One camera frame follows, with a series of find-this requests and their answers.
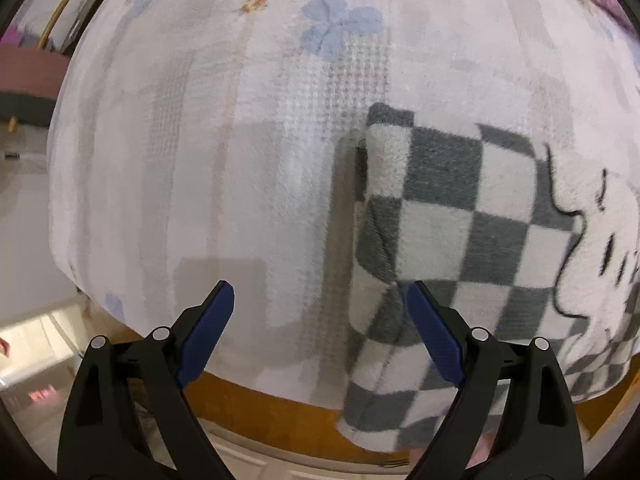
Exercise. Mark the wooden wall rod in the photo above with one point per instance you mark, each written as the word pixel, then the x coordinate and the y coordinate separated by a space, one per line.
pixel 65 0

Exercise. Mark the white floral bed sheet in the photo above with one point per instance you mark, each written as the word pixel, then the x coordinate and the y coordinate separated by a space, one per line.
pixel 210 135

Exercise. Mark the grey white checkered cardigan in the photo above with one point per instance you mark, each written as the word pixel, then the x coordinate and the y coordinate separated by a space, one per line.
pixel 450 200

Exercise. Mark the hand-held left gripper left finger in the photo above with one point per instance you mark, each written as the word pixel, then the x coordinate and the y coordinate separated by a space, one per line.
pixel 207 330

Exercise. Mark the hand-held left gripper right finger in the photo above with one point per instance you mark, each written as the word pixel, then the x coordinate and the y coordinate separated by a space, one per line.
pixel 435 332

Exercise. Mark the pink cloth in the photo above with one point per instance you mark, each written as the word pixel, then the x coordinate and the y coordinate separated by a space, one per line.
pixel 11 37

